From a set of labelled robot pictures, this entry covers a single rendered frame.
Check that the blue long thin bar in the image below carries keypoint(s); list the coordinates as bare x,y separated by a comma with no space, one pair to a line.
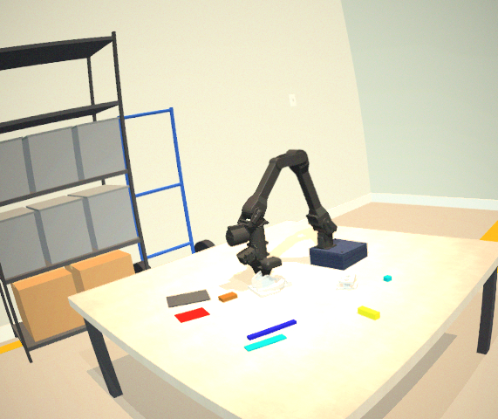
271,330

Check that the cyan flat bar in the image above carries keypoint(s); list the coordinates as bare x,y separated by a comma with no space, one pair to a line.
266,342

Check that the orange rectangular block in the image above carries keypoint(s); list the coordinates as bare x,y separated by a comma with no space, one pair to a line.
227,297

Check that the yellow rectangular block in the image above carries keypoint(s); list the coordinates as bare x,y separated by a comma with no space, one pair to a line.
368,312

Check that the red flat rectangular plate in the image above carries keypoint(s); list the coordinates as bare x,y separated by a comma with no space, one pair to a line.
189,315

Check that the white plate with two round holes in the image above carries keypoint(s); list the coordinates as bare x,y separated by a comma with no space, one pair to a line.
347,278

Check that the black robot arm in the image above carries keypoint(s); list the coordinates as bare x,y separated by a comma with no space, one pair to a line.
255,207

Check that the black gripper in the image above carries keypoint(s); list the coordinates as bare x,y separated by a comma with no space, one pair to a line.
264,264

